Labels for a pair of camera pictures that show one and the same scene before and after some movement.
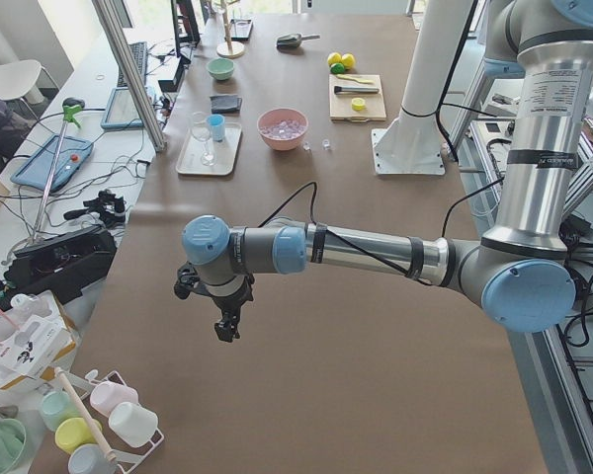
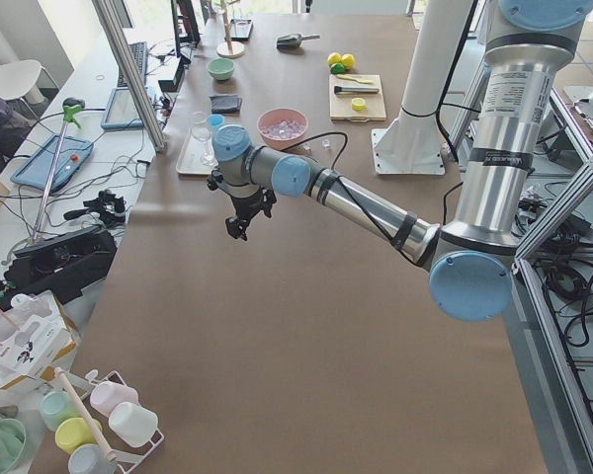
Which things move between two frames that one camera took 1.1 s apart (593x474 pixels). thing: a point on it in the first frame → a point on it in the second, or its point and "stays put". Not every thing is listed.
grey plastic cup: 90,458 stays put
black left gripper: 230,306 → 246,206
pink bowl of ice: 283,128 stays put
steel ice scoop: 293,40 stays put
